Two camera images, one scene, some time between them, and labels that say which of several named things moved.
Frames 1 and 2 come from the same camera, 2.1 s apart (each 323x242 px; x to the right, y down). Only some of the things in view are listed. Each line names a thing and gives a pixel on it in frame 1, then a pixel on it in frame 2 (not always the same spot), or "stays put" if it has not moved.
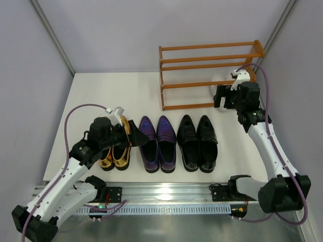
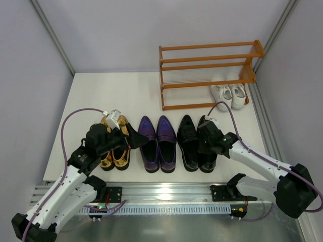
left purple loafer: x=150 y=150 stays put
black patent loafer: x=207 y=144 stays put
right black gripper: x=224 y=96 → x=205 y=129
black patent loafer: x=188 y=143 stays put
